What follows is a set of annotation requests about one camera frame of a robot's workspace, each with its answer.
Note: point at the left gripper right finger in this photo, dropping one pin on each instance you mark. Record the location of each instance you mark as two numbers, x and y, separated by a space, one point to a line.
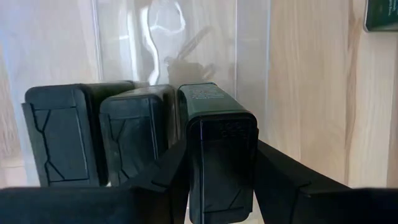
289 199

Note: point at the dark green spice tin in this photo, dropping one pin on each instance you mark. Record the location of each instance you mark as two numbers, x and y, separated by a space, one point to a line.
62 133
382 14
133 137
220 155

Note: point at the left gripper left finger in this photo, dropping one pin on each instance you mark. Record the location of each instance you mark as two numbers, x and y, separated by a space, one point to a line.
161 199

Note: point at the clear plastic bin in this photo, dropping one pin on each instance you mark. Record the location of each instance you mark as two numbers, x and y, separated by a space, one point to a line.
124 40

